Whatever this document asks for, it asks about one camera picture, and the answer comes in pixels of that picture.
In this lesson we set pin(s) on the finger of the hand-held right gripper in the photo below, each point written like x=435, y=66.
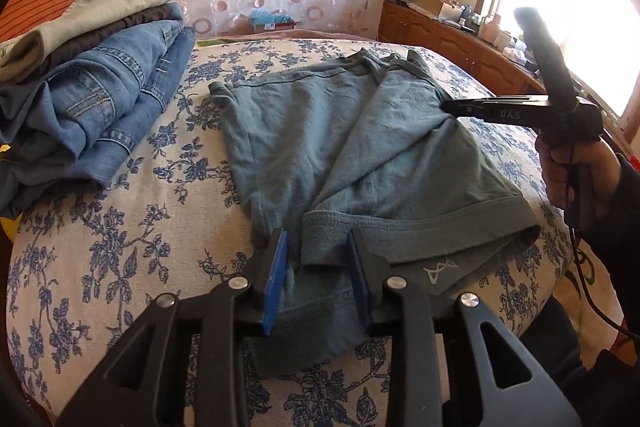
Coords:
x=467, y=108

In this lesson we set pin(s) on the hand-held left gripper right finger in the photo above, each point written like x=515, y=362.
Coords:
x=357, y=277

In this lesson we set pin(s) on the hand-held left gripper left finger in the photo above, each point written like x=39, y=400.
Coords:
x=275, y=277

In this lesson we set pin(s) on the grey-green t-shirt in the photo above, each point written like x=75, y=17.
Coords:
x=320, y=132

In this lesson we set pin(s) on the person's right forearm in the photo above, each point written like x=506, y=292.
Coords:
x=620, y=227

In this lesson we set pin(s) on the folded dark brown pants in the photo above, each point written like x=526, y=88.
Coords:
x=125, y=24

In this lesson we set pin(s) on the folded khaki pants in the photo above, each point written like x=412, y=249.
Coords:
x=100, y=2

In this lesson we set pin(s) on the person's right hand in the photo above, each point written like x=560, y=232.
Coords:
x=552, y=172

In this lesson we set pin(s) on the wooden cabinet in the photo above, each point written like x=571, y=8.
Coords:
x=450, y=39

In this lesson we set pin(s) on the clutter of small household things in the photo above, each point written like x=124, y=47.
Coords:
x=500, y=34

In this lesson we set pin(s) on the flat cardboard box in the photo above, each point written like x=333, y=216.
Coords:
x=434, y=4

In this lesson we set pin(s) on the floral blue and cream bedspread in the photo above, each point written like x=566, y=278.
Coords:
x=125, y=232

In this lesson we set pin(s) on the cardboard box with blue cloth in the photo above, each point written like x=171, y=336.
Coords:
x=272, y=21

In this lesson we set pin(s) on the green patterned cloth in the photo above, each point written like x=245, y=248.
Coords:
x=235, y=38

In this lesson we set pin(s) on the folded blue jeans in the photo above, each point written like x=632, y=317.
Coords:
x=100, y=107

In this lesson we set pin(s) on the person's dark clothing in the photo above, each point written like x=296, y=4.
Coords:
x=590, y=377

